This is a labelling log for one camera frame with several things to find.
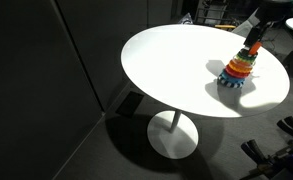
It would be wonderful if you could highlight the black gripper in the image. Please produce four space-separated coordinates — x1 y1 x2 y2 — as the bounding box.
243 0 293 48

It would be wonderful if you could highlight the small black white dotted ring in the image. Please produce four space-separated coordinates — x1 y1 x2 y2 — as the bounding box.
237 48 259 59

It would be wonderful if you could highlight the orange stacker peg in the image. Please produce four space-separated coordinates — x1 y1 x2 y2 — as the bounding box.
248 40 264 57

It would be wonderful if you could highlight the yellow bar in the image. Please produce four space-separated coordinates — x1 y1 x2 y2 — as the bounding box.
214 23 237 30

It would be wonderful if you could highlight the black floor plate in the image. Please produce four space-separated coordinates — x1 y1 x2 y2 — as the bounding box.
114 91 146 119

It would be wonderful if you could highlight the green stacker ring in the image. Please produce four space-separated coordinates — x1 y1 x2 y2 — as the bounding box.
233 54 257 67

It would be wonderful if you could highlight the orange stacker ring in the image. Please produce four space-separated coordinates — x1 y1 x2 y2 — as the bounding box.
227 59 254 75

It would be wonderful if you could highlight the metal frame rack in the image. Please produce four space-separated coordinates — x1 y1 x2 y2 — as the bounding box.
194 0 242 26

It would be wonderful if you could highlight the red stacker ring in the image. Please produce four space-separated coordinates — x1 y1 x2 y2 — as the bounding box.
224 65 251 80

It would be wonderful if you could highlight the blue stacker ring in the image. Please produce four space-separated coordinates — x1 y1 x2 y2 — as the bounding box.
218 70 247 85

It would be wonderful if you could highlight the large black white striped ring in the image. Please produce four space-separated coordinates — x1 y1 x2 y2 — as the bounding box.
216 76 246 90

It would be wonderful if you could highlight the black clamp handle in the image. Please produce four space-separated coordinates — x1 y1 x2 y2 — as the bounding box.
240 138 278 168

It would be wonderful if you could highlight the white table pedestal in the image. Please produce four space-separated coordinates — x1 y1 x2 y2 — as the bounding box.
146 109 200 160

